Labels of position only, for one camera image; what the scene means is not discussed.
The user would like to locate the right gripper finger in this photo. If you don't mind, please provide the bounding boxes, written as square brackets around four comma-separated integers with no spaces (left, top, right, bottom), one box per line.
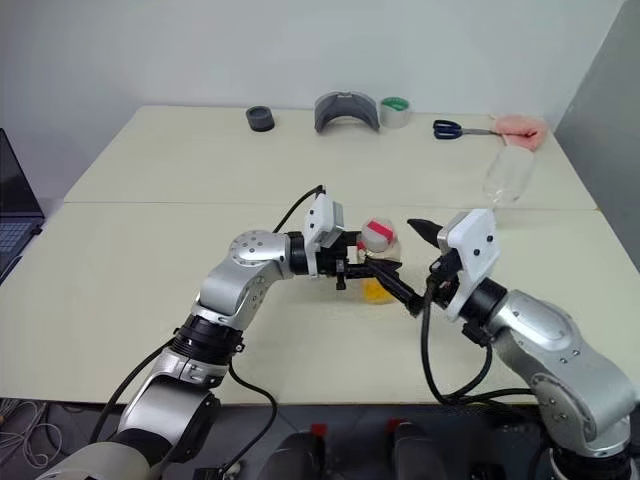
[406,217,442,247]
[375,269,427,319]

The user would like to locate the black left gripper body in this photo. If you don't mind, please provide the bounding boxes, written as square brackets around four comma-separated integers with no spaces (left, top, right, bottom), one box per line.
[314,229,352,293]

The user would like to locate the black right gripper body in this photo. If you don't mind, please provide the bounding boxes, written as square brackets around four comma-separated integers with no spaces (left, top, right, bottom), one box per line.
[426,248,464,309]

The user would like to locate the clear bottle with yellow drink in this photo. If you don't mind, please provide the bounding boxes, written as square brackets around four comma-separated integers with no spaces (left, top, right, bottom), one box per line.
[356,215,404,306]

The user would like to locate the clear wine glass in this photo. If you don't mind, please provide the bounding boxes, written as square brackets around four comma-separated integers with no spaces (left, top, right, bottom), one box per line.
[481,144,538,207]

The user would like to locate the tape roll with green core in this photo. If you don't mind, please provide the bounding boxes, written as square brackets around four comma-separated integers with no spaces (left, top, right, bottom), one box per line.
[378,95,413,130]

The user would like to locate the grey curved visor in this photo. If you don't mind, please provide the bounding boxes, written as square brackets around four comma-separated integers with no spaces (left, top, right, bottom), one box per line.
[313,90,382,136]

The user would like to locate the pink fluffy cloth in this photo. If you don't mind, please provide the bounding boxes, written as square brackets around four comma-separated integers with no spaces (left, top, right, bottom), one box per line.
[491,113,549,152]

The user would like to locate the small black round cup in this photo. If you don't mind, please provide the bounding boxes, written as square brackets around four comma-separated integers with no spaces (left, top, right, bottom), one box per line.
[245,105,277,134]

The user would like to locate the dark rounded shape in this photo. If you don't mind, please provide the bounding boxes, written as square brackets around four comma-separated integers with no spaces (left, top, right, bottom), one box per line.
[256,422,329,480]
[388,418,450,480]

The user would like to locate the grey partition panel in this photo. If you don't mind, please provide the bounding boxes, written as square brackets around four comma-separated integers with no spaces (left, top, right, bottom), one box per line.
[553,0,640,275]

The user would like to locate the dark laptop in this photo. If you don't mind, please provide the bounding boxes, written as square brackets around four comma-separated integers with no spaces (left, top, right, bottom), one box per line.
[0,128,47,285]

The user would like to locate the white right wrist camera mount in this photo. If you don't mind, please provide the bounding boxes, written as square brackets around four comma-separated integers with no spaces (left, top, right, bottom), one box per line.
[436,208,503,322]

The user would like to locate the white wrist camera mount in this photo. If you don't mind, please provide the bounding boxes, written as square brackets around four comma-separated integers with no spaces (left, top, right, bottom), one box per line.
[302,194,347,279]
[436,208,503,322]

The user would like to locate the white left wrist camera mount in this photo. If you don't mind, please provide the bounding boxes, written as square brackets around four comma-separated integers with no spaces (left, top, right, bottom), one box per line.
[302,194,347,279]

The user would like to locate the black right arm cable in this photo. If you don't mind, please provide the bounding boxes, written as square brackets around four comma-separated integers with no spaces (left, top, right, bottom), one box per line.
[418,282,544,409]

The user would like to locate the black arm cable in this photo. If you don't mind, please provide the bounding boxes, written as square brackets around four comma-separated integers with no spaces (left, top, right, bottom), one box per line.
[418,282,544,409]
[88,346,169,445]
[218,185,328,477]

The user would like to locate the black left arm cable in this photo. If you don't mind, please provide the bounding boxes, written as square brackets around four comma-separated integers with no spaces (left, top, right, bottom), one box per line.
[218,185,328,477]
[88,346,169,445]

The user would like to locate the blue handled scissors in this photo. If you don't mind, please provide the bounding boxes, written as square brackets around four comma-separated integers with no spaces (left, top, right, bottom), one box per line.
[432,118,497,141]

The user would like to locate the white cable bundle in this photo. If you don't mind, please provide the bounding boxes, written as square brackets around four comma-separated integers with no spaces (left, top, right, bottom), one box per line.
[0,396,65,469]

